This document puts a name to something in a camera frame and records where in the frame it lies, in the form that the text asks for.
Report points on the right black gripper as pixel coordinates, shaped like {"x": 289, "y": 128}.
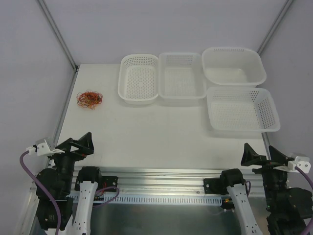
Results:
{"x": 267, "y": 163}

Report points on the translucent middle white basket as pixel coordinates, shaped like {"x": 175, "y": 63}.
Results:
{"x": 180, "y": 77}

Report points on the white slotted cable duct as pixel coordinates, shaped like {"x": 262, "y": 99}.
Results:
{"x": 168, "y": 200}

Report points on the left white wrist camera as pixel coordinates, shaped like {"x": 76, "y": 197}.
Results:
{"x": 44, "y": 147}

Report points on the solid white tub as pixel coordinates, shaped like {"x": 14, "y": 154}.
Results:
{"x": 233, "y": 66}

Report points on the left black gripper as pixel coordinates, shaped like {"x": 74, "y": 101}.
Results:
{"x": 72, "y": 152}

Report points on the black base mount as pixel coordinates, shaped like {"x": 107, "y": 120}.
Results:
{"x": 213, "y": 186}
{"x": 105, "y": 182}

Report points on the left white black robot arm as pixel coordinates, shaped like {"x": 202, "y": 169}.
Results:
{"x": 64, "y": 209}

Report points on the rounded perforated white basket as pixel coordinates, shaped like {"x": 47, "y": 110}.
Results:
{"x": 137, "y": 83}

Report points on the right aluminium frame post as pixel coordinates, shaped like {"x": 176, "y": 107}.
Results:
{"x": 274, "y": 27}

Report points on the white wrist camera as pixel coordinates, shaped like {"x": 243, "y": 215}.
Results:
{"x": 296, "y": 160}
{"x": 44, "y": 147}

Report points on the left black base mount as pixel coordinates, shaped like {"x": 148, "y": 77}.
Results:
{"x": 105, "y": 182}

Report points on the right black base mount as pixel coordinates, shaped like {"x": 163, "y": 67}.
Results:
{"x": 213, "y": 186}

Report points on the aluminium frame post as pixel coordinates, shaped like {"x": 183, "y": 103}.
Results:
{"x": 274, "y": 27}
{"x": 50, "y": 20}

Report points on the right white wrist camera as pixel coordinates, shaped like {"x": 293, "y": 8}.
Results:
{"x": 296, "y": 160}

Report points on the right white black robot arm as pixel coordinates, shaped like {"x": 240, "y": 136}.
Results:
{"x": 291, "y": 209}

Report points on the large perforated white basket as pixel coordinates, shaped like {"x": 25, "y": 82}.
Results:
{"x": 242, "y": 109}

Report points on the left aluminium frame post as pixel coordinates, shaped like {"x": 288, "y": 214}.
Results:
{"x": 50, "y": 20}

